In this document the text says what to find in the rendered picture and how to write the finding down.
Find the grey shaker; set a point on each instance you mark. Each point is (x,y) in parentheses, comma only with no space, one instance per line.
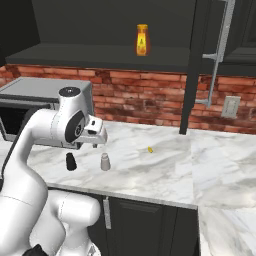
(105,162)

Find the grey wall socket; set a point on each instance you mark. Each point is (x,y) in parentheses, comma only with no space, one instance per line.
(230,106)

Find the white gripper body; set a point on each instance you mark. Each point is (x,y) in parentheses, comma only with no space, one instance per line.
(97,135)

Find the dark wall cabinet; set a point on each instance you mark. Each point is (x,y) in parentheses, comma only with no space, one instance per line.
(110,30)

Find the dark open cabinet door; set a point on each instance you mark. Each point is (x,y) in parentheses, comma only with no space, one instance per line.
(193,63)

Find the orange sauce bottle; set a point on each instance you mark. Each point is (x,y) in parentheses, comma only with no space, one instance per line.
(142,40)

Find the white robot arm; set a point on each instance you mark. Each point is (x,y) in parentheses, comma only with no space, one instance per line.
(23,200)

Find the dark base cabinet door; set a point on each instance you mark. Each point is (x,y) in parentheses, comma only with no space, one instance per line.
(138,230)

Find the small yellow object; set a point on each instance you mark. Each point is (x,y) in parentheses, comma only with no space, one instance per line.
(150,149)

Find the black shaker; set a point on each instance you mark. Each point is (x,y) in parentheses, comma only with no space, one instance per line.
(70,162)

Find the grey microwave oven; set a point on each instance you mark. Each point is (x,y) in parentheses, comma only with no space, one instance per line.
(36,100)

